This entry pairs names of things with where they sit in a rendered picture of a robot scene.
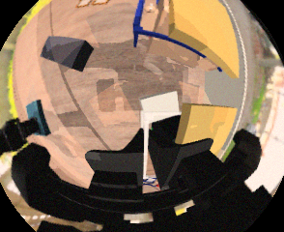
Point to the orange-framed glasses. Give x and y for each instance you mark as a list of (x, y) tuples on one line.
[(84, 3)]

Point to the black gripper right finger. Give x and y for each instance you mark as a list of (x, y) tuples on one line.
[(166, 155)]

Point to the white rectangular panel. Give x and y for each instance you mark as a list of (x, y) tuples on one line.
[(221, 89)]

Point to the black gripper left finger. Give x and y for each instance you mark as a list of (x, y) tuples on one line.
[(128, 159)]

